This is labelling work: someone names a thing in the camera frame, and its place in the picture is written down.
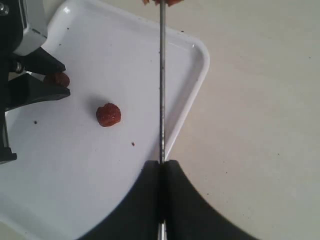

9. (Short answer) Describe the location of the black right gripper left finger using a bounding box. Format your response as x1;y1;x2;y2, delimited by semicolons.
83;160;160;240

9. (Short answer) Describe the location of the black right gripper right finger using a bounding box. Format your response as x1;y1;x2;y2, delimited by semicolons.
163;160;255;240

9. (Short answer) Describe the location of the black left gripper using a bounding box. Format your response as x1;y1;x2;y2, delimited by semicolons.
0;0;71;164

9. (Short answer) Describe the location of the thin metal skewer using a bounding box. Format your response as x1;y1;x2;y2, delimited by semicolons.
157;0;167;240

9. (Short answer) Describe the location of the white plastic tray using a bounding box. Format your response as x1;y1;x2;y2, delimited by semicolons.
0;0;210;240

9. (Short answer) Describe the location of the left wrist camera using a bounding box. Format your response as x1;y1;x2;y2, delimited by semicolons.
13;0;48;56

